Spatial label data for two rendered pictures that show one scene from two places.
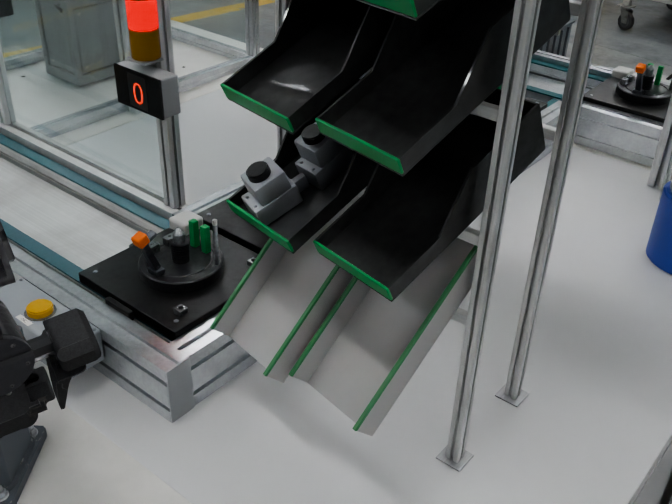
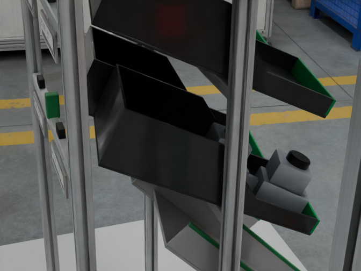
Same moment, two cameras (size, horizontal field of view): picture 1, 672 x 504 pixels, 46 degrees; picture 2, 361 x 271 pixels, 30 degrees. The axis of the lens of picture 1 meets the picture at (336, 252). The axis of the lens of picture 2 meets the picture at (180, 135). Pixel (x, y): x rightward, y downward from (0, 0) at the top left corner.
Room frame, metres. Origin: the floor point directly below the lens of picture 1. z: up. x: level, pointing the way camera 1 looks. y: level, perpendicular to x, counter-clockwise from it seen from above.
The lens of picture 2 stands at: (1.57, 0.37, 1.68)
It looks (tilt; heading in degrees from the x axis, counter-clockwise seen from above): 28 degrees down; 213
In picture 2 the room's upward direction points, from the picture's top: 1 degrees clockwise
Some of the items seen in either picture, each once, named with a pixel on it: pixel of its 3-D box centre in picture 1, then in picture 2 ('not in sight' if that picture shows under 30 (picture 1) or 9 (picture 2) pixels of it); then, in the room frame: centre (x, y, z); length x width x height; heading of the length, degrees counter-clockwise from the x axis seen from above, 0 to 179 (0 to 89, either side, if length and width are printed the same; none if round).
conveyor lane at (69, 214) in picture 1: (89, 231); not in sight; (1.29, 0.48, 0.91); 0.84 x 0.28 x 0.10; 52
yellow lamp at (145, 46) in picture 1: (145, 42); not in sight; (1.30, 0.33, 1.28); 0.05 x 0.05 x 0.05
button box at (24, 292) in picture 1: (43, 326); not in sight; (0.97, 0.46, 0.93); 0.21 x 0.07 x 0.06; 52
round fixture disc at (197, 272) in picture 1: (181, 264); not in sight; (1.09, 0.26, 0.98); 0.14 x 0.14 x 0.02
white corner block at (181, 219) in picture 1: (186, 226); not in sight; (1.23, 0.27, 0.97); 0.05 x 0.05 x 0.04; 52
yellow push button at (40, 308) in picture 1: (40, 310); not in sight; (0.97, 0.46, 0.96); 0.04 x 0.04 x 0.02
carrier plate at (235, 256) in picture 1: (182, 273); not in sight; (1.09, 0.26, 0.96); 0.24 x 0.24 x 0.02; 52
